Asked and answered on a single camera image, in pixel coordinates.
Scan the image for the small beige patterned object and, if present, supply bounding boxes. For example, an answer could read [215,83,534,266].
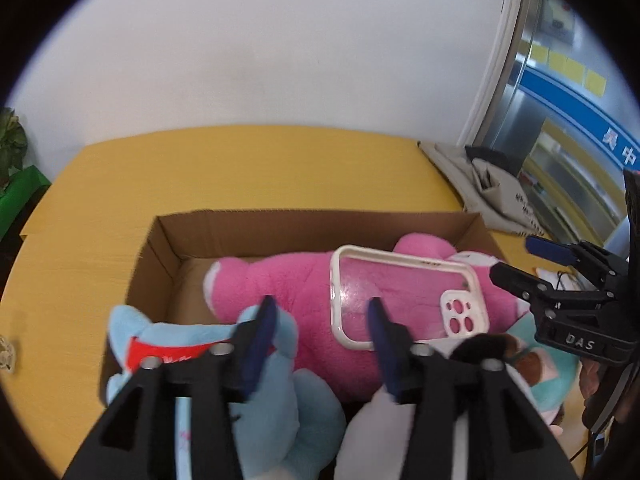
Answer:
[0,336,17,374]

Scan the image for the green box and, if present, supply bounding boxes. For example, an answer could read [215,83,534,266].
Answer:
[0,164,52,249]

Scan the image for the white pad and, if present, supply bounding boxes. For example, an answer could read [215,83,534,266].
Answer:
[536,266,569,286]

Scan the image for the person's right hand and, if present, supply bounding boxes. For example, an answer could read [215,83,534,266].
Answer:
[580,359,632,423]

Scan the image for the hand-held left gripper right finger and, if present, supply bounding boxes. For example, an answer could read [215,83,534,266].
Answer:
[367,297,582,480]

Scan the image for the cardboard box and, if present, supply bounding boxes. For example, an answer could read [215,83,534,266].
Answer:
[102,210,513,480]

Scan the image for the light blue plush toy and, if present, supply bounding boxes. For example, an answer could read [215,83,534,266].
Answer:
[105,302,347,480]

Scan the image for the pink plush bear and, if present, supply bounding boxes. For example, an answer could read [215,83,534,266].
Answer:
[202,232,532,404]

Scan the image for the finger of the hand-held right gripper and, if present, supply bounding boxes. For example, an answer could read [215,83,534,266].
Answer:
[524,234,629,289]
[488,261,609,312]

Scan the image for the teal plush doll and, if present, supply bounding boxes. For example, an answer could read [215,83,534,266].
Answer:
[500,317,584,427]

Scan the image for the white plush toy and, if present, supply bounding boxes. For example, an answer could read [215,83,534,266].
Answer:
[340,332,551,480]

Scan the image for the white door frame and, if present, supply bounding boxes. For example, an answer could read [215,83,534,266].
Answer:
[461,0,527,149]

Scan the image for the potted green plant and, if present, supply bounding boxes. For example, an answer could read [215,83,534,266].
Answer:
[0,107,29,192]

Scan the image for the beige tote bag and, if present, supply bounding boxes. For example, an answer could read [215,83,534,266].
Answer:
[418,140,554,239]

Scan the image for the clear white phone case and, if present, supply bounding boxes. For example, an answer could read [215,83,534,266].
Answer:
[328,244,490,351]

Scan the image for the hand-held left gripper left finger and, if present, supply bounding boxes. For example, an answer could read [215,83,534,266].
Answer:
[62,295,279,480]

